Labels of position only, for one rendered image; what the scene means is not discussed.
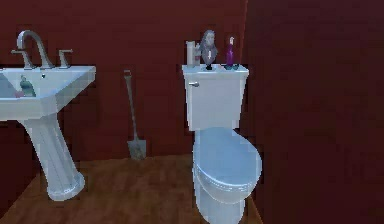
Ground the green soap bottle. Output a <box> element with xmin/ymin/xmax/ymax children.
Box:
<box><xmin>19</xmin><ymin>74</ymin><xmax>37</xmax><ymax>98</ymax></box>

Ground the grey bust statue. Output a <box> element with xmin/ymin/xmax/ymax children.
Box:
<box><xmin>199</xmin><ymin>29</ymin><xmax>219</xmax><ymax>71</ymax></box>

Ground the white pedestal sink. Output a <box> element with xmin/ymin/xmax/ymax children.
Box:
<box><xmin>0</xmin><ymin>65</ymin><xmax>97</xmax><ymax>202</ymax></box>

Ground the purple spray bottle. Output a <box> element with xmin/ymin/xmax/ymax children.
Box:
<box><xmin>224</xmin><ymin>35</ymin><xmax>240</xmax><ymax>71</ymax></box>

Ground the grey toilet plunger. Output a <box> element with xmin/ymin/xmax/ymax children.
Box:
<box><xmin>123</xmin><ymin>69</ymin><xmax>147</xmax><ymax>161</ymax></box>

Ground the white toilet paper roll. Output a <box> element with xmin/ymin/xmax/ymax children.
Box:
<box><xmin>185</xmin><ymin>40</ymin><xmax>202</xmax><ymax>67</ymax></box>

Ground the grey curved sink faucet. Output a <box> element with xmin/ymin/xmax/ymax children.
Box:
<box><xmin>10</xmin><ymin>29</ymin><xmax>74</xmax><ymax>71</ymax></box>

